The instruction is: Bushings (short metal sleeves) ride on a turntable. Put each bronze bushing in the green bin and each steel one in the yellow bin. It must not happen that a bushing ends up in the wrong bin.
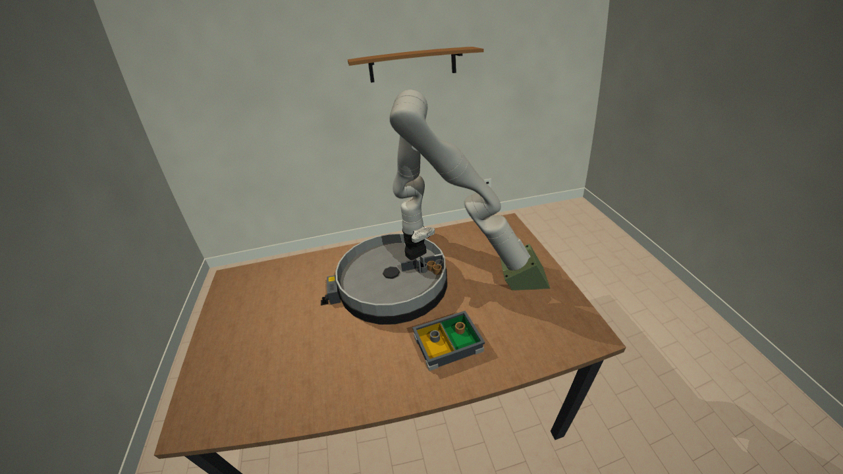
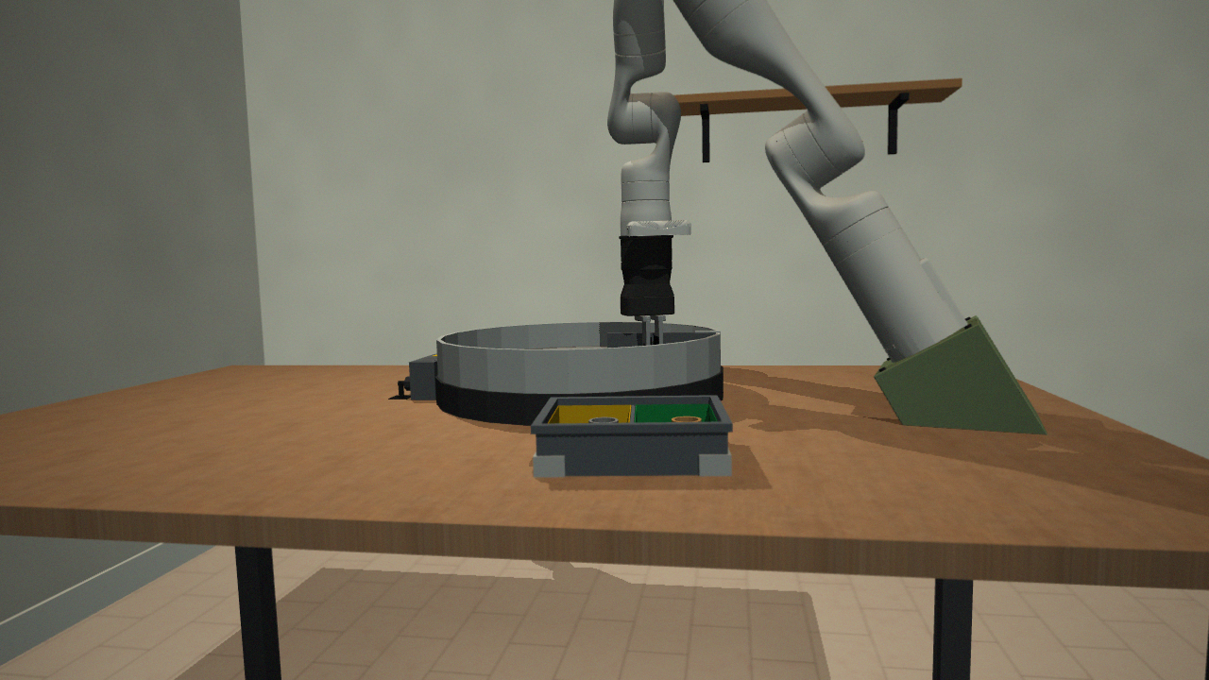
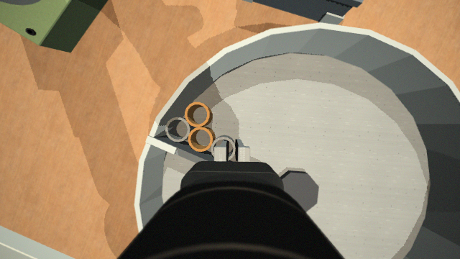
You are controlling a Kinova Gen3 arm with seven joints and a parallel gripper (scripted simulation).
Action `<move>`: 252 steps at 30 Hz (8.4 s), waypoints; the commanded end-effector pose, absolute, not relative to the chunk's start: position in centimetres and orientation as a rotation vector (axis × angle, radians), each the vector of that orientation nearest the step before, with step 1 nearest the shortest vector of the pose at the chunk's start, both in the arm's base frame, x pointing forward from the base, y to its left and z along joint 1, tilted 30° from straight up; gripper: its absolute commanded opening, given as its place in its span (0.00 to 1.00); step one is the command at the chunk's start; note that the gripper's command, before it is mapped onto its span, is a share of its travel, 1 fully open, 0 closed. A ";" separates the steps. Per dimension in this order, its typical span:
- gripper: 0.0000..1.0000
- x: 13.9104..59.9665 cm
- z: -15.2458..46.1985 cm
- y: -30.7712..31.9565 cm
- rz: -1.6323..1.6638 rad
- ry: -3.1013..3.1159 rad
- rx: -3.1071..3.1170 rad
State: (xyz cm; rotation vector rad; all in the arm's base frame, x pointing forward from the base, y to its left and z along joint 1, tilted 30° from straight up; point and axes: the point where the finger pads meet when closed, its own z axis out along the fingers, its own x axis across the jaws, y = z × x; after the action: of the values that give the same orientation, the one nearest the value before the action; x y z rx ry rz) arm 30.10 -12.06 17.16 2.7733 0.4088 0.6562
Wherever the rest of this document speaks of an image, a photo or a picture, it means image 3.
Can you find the grey metal sleeve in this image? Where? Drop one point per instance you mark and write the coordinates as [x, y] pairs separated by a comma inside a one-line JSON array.
[[224, 137], [171, 131]]

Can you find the bronze bushing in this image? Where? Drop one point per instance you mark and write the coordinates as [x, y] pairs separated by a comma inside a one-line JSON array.
[[193, 141], [189, 114]]

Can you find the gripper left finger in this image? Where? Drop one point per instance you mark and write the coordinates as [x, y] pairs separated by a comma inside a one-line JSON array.
[[221, 153]]

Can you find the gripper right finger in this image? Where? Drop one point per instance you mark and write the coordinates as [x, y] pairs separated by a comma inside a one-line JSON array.
[[242, 152]]

